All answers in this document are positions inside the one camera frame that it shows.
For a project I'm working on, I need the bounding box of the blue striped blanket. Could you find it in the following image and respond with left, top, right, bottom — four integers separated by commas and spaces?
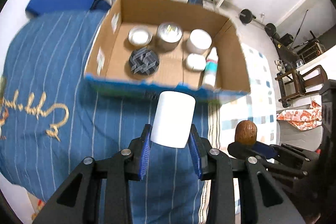
1, 11, 204, 223

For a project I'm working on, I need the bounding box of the checkered plaid sheet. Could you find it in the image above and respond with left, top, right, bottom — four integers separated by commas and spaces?
199, 41, 277, 217

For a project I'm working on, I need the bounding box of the orange white floral cloth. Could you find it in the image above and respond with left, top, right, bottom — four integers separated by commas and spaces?
277, 100, 322, 131

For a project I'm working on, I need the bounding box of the white spray bottle teal label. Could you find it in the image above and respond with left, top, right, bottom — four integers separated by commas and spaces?
202, 47, 219, 88

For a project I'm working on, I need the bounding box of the brown egg-shaped object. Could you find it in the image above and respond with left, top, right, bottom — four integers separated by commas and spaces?
235, 120, 257, 146

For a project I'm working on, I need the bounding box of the small silver tin white lid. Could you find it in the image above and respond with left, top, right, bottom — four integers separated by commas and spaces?
127, 26, 153, 47

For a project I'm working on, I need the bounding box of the white cylindrical container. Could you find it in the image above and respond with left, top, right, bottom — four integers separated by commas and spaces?
150, 91, 195, 148

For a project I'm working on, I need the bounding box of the white earbuds case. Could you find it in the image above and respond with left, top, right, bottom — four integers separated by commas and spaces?
185, 53, 206, 72

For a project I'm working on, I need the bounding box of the dark wooden chair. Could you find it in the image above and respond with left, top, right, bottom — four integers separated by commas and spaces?
275, 65, 328, 108

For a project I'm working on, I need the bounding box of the large white round jar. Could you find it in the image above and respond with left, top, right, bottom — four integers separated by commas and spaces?
186, 29, 212, 55

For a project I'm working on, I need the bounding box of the black patterned round tin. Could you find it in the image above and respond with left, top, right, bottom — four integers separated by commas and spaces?
128, 47, 159, 76

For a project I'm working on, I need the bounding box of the barbell on floor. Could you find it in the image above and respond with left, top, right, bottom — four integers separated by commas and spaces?
239, 9, 278, 38

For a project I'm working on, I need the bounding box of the open cardboard box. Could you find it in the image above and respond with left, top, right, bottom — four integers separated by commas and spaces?
84, 0, 250, 103

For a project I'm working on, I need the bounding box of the grey armchair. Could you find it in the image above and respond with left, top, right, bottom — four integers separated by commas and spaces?
277, 105, 323, 151

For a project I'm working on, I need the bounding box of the silver tin candle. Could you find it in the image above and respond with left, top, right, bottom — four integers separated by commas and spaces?
156, 22, 183, 51

